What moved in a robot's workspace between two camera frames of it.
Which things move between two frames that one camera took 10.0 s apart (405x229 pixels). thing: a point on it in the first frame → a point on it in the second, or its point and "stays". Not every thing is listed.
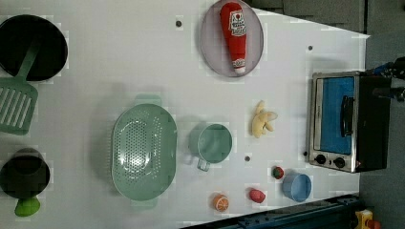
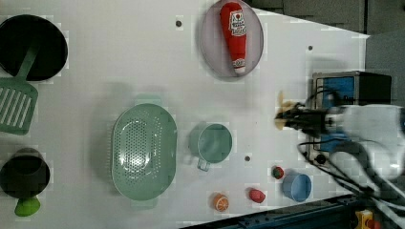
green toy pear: (27, 206) stays
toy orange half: (221, 202) stays
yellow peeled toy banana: (261, 120) → (283, 106)
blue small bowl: (297, 187) stays
